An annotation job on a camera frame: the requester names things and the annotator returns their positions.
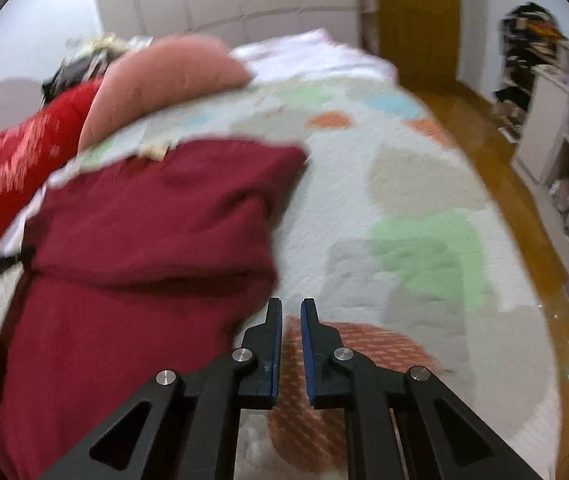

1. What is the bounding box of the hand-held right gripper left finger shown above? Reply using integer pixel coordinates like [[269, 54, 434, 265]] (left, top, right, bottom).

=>
[[39, 297, 284, 480]]

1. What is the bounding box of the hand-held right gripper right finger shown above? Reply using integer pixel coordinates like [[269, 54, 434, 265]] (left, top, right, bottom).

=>
[[300, 297, 540, 480]]

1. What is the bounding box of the maroon knit garment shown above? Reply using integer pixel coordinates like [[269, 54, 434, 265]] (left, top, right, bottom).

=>
[[0, 137, 310, 480]]

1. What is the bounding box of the pile of clothes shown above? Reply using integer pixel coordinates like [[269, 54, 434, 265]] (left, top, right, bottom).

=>
[[42, 32, 152, 101]]

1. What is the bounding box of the rack with clothes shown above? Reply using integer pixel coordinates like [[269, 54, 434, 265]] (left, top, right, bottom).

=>
[[494, 2, 567, 136]]

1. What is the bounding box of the red embroidered quilt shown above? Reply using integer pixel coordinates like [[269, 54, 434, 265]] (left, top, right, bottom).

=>
[[0, 80, 105, 266]]

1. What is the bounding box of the heart print bedspread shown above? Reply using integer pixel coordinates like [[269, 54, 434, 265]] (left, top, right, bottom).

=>
[[0, 80, 565, 480]]

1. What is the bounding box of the pink pillow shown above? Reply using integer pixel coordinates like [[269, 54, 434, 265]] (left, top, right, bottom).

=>
[[77, 35, 255, 153]]

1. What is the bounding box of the pale pink bed sheet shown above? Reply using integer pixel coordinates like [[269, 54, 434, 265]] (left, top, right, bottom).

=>
[[229, 29, 397, 83]]

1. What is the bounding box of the white shelf unit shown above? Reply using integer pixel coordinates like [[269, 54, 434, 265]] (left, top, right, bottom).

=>
[[511, 65, 569, 261]]

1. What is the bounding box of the wooden door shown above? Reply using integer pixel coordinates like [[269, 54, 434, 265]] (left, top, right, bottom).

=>
[[374, 0, 462, 91]]

